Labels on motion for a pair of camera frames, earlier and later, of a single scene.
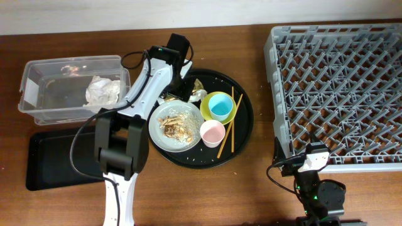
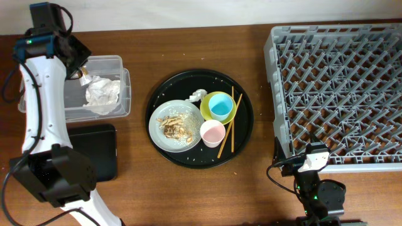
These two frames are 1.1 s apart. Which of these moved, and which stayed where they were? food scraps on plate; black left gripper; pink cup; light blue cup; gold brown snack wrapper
Moved: gold brown snack wrapper; black left gripper
Stayed: pink cup; light blue cup; food scraps on plate
